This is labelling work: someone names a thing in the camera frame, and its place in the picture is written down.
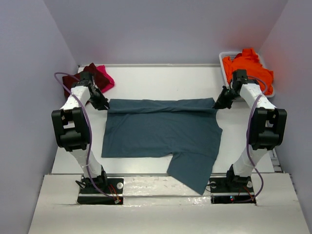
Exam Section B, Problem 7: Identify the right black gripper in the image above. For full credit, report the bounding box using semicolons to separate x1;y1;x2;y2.
212;85;242;110

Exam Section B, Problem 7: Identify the teal blue t shirt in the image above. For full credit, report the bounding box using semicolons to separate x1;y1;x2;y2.
101;97;222;195

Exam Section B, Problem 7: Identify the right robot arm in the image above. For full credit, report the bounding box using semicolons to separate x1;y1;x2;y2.
213;69;287;191

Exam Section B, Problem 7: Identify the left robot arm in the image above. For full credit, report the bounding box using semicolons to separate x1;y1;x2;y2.
51;72;110;194

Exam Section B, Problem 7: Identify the dark red folded t shirt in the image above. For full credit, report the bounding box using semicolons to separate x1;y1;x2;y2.
62;63;102;99

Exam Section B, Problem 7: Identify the pink folded t shirt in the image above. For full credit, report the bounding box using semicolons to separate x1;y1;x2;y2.
96;65;115;93

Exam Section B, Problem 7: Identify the white plastic basket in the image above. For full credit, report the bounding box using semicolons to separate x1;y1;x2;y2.
218;50;275;98

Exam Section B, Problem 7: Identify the orange t shirt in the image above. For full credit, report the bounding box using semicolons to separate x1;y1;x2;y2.
221;48;273;96

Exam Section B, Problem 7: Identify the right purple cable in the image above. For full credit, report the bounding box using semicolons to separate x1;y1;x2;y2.
246;75;272;202

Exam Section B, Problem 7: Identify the purple cable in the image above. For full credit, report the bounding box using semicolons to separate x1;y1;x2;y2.
246;75;272;202
54;72;117;200

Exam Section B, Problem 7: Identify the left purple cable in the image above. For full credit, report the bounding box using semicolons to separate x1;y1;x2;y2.
54;72;117;200

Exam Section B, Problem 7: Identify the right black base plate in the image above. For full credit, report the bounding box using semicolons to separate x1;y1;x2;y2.
206;177;256;204

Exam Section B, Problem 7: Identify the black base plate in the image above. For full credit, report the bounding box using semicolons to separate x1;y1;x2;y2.
206;177;256;204
75;176;124;205

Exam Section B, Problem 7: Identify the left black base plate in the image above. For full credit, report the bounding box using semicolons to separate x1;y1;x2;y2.
75;176;124;205

